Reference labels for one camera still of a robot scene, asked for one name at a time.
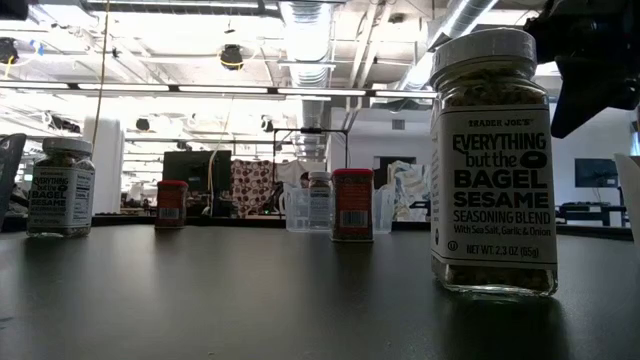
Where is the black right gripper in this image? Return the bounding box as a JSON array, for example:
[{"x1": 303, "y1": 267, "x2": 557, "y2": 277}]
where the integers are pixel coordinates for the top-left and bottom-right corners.
[{"x1": 524, "y1": 0, "x2": 640, "y2": 140}]

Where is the white-lid bagel seasoning jar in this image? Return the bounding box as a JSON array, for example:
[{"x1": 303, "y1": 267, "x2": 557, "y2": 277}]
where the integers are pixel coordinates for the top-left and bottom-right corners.
[
  {"x1": 429, "y1": 27, "x2": 560, "y2": 297},
  {"x1": 307, "y1": 170, "x2": 333, "y2": 232},
  {"x1": 25, "y1": 136, "x2": 97, "y2": 239}
]

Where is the red spice tin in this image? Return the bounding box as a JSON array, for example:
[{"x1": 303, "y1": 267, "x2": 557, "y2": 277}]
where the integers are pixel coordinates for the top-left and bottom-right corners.
[
  {"x1": 330, "y1": 167, "x2": 375, "y2": 244},
  {"x1": 154, "y1": 179, "x2": 189, "y2": 231}
]

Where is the frosted white plastic bin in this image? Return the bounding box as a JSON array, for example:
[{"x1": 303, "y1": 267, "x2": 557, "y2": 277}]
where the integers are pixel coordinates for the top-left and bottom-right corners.
[{"x1": 613, "y1": 152, "x2": 640, "y2": 241}]

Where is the black bench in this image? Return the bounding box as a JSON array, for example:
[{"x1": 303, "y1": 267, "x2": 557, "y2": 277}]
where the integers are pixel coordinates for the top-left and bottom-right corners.
[{"x1": 557, "y1": 201, "x2": 629, "y2": 226}]

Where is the pale colourful cloth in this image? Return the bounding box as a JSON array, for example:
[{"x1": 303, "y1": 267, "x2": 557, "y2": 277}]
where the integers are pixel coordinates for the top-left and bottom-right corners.
[{"x1": 387, "y1": 159, "x2": 432, "y2": 222}]

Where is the clear plastic bin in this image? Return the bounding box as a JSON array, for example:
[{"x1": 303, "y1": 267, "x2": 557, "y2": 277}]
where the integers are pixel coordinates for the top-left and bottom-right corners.
[
  {"x1": 283, "y1": 180, "x2": 395, "y2": 235},
  {"x1": 0, "y1": 132, "x2": 28, "y2": 229}
]

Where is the white cloth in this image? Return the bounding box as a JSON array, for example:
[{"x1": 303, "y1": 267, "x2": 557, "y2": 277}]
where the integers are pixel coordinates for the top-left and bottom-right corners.
[{"x1": 274, "y1": 160, "x2": 309, "y2": 186}]

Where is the red patterned cloth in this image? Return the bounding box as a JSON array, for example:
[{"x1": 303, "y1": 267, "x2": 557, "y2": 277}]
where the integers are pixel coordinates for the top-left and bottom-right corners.
[{"x1": 230, "y1": 158, "x2": 275, "y2": 217}]

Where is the long ceiling light bar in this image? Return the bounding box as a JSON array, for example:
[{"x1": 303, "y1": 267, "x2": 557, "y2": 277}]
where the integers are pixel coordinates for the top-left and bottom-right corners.
[{"x1": 0, "y1": 81, "x2": 439, "y2": 99}]

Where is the black computer monitor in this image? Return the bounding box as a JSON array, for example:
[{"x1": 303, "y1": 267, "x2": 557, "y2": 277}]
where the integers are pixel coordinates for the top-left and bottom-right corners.
[{"x1": 161, "y1": 149, "x2": 233, "y2": 201}]

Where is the white pillar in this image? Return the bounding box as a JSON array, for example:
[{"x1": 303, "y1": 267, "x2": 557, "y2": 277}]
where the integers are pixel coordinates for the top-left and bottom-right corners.
[{"x1": 82, "y1": 117, "x2": 125, "y2": 216}]

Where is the dark ceiling lamp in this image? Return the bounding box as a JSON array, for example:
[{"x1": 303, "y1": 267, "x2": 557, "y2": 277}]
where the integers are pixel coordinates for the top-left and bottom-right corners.
[{"x1": 0, "y1": 37, "x2": 20, "y2": 65}]

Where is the dark wall screen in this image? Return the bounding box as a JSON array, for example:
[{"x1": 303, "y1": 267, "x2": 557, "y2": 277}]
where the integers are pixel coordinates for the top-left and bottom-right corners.
[{"x1": 574, "y1": 157, "x2": 620, "y2": 189}]

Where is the silver ventilation duct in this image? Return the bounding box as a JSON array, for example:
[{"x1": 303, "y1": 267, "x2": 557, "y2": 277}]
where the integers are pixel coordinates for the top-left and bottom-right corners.
[
  {"x1": 399, "y1": 0, "x2": 501, "y2": 94},
  {"x1": 278, "y1": 0, "x2": 335, "y2": 161}
]

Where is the black dome ceiling camera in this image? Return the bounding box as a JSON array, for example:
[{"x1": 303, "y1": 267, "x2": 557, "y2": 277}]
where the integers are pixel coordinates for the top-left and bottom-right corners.
[{"x1": 219, "y1": 43, "x2": 245, "y2": 71}]

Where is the thin yellow hanging cable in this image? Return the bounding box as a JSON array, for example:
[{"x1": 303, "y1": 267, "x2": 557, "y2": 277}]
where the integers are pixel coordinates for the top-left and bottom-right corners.
[{"x1": 207, "y1": 94, "x2": 236, "y2": 216}]

